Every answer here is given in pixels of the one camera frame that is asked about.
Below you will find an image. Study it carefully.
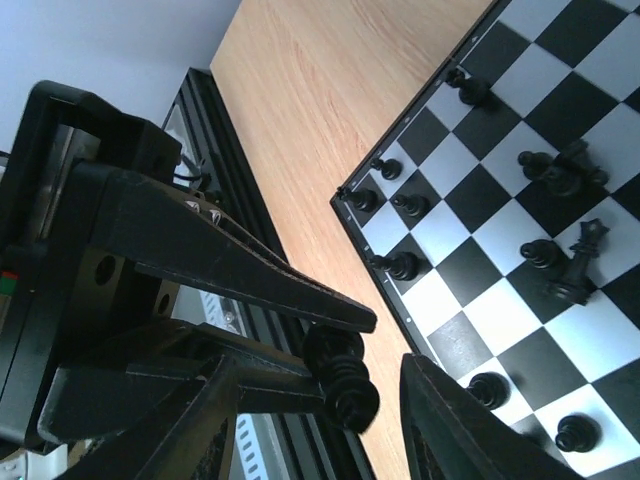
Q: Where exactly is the black and white chessboard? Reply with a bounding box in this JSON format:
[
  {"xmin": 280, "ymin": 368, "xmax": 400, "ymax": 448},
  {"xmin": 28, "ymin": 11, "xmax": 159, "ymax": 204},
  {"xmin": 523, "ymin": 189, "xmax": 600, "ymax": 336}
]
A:
[{"xmin": 331, "ymin": 1, "xmax": 639, "ymax": 479}]

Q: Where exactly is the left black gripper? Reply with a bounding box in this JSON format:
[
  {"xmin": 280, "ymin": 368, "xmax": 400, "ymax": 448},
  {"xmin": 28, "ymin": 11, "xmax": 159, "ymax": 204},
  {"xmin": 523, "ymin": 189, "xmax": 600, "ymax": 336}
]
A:
[{"xmin": 1, "ymin": 80, "xmax": 181, "ymax": 440}]

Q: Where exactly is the pile of black chess pieces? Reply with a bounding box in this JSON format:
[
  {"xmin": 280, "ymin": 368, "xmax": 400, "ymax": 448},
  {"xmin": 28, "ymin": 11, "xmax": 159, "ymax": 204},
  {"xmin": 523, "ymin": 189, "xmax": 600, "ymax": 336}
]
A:
[{"xmin": 517, "ymin": 139, "xmax": 609, "ymax": 197}]

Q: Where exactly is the black pawn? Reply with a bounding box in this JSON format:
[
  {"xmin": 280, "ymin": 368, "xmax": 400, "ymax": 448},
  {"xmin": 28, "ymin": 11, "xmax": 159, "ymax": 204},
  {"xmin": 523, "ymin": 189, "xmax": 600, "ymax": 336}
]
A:
[{"xmin": 392, "ymin": 194, "xmax": 431, "ymax": 218}]

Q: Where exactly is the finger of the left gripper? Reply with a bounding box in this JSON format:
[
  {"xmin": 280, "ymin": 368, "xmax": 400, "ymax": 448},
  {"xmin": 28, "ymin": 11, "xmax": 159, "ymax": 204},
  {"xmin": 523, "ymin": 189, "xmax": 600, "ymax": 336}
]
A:
[
  {"xmin": 99, "ymin": 169, "xmax": 376, "ymax": 333},
  {"xmin": 37, "ymin": 320, "xmax": 324, "ymax": 443}
]

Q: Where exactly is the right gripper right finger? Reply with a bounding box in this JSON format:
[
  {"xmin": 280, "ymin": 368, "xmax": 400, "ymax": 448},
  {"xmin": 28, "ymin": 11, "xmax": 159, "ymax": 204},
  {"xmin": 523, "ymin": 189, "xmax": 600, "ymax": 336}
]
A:
[{"xmin": 401, "ymin": 353, "xmax": 580, "ymax": 480}]

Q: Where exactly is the black queen piece lying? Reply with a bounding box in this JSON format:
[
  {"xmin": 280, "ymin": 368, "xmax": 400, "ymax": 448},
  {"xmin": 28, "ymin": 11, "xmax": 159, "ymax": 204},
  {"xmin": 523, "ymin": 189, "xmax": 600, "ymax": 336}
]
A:
[{"xmin": 549, "ymin": 218, "xmax": 610, "ymax": 306}]

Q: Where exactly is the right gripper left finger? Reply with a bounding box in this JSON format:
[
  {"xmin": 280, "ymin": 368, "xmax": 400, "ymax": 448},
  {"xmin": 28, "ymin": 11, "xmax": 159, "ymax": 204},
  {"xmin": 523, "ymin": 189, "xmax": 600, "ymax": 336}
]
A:
[{"xmin": 64, "ymin": 356, "xmax": 238, "ymax": 479}]

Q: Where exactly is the white slotted cable duct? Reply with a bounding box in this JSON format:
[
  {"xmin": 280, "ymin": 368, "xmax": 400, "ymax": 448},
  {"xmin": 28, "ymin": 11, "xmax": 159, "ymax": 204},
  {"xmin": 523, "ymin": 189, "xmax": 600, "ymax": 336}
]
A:
[{"xmin": 235, "ymin": 414, "xmax": 268, "ymax": 480}]

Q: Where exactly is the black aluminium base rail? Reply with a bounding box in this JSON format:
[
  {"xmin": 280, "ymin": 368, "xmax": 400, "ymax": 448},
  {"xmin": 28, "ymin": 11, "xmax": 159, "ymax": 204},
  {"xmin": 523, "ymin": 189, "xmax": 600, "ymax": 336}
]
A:
[{"xmin": 163, "ymin": 68, "xmax": 374, "ymax": 479}]

